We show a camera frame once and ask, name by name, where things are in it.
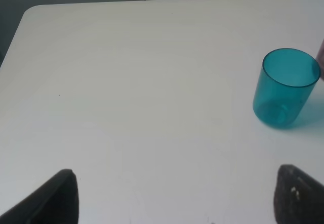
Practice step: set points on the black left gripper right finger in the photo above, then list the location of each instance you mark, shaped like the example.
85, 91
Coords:
298, 198

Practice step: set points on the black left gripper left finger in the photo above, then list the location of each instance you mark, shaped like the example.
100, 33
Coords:
56, 201

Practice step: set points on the teal plastic cup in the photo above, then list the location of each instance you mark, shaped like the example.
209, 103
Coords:
286, 80

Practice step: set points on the pink translucent plastic cup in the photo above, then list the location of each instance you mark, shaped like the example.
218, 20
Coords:
320, 58

